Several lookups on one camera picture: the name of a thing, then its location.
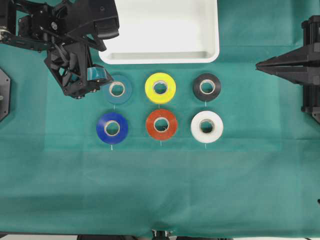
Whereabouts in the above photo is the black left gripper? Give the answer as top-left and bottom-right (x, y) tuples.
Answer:
(44, 42), (114, 99)

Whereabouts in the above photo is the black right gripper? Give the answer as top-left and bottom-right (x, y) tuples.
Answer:
(255, 14), (320, 120)

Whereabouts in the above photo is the teal tape roll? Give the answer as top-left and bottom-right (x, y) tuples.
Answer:
(102, 74), (133, 105)

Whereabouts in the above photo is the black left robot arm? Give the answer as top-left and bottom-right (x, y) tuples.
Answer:
(0, 0), (120, 99)

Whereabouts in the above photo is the blue tape roll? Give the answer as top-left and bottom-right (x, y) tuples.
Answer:
(96, 112), (129, 145)

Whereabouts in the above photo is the yellow tape roll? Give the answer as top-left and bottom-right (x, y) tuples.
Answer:
(144, 72), (176, 105)

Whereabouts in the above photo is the white plastic case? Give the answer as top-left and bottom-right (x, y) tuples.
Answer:
(99, 0), (220, 65)

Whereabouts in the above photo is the red tape roll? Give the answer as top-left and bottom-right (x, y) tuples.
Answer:
(145, 109), (178, 141)

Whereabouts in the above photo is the black tape roll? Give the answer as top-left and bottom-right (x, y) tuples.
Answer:
(192, 73), (221, 102)

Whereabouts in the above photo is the white tape roll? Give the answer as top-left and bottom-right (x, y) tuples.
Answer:
(190, 110), (224, 144)

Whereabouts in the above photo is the green table cloth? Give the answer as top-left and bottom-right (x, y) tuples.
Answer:
(0, 0), (320, 238)

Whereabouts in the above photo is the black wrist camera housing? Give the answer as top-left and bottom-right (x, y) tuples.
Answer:
(53, 0), (120, 41)

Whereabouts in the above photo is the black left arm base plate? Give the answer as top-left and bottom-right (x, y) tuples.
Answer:
(0, 69), (11, 121)

